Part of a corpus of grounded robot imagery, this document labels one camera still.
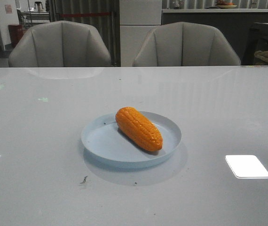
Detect orange toy corn cob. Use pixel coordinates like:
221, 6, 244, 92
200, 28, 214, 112
115, 107, 163, 152

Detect light blue plate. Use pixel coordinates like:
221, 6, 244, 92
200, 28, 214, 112
81, 112, 181, 169

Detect right beige armchair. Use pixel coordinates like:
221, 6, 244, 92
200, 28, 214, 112
133, 22, 241, 67

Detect beige armchair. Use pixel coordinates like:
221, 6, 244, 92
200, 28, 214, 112
8, 21, 111, 67
133, 22, 241, 67

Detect white refrigerator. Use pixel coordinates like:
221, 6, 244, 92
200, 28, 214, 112
119, 0, 162, 67

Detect left beige armchair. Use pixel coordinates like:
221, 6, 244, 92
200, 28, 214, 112
8, 21, 111, 67

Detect red barrier tape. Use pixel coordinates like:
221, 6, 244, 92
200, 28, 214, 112
59, 12, 111, 17

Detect dark kitchen counter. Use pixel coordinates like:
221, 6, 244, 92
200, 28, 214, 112
161, 8, 268, 58

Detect background folding table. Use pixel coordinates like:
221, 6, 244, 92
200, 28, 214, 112
17, 9, 50, 24

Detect fruit bowl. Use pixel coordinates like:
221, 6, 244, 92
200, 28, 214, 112
216, 0, 237, 9

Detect dark side table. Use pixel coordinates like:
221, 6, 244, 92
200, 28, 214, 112
242, 23, 268, 65

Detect pink wall notice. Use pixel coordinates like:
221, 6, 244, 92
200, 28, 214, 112
5, 4, 12, 14

